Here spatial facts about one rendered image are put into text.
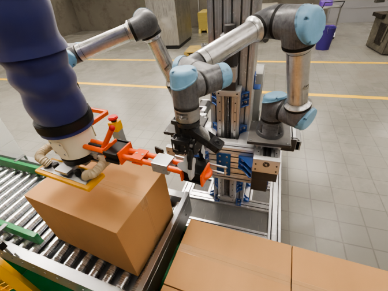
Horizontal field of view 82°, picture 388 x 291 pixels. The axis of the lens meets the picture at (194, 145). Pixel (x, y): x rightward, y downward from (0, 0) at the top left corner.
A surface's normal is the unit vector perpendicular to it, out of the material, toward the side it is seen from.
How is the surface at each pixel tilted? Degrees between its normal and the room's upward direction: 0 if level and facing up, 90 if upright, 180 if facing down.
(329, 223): 0
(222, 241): 0
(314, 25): 82
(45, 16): 92
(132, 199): 0
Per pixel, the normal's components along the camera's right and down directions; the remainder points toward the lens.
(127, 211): -0.08, -0.80
